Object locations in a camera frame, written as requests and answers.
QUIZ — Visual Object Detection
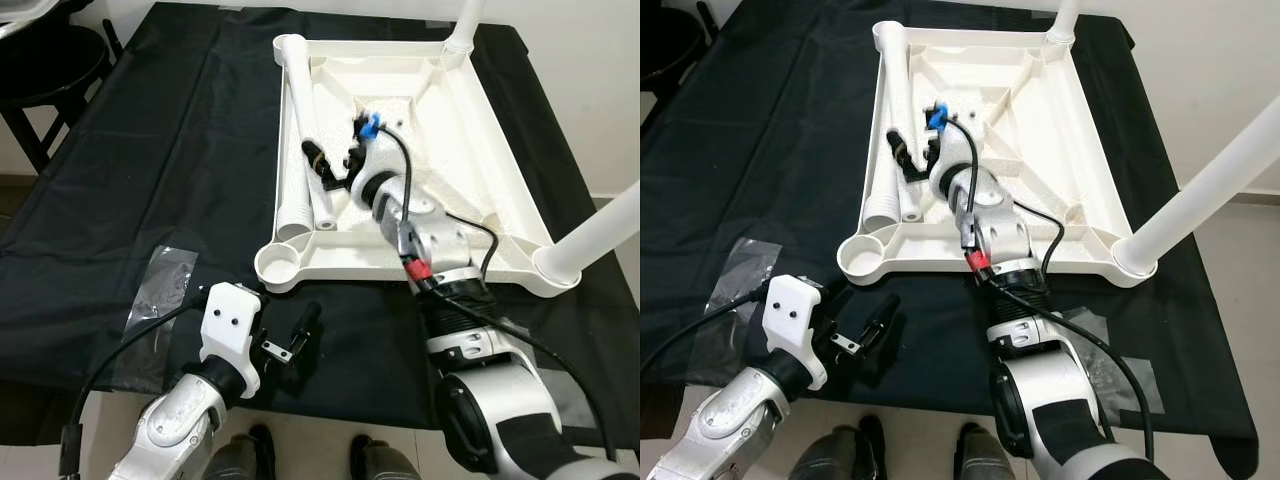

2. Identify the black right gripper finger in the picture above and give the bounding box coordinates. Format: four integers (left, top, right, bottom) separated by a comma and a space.
302, 140, 337, 188
885, 128, 918, 183

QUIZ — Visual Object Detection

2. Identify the clear tape patch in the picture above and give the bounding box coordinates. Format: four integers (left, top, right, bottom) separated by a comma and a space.
1055, 310, 1166, 416
110, 245, 201, 391
685, 238, 783, 386

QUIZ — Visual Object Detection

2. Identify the white plastic table top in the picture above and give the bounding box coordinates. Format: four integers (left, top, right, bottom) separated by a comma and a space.
255, 35, 581, 296
837, 20, 1159, 291

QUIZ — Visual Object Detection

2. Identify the black cloth cover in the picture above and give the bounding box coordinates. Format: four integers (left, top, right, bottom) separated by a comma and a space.
0, 0, 641, 451
640, 0, 1261, 479

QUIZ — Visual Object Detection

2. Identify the grey robot right foot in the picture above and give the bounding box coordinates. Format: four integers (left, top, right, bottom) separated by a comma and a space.
958, 422, 1026, 480
350, 435, 421, 480

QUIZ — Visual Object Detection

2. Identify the clear plastic storage box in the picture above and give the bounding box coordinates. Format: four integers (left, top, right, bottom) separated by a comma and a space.
0, 0, 61, 39

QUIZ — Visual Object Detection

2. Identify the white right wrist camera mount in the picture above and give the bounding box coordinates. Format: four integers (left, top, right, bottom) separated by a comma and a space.
925, 105, 976, 201
345, 110, 396, 206

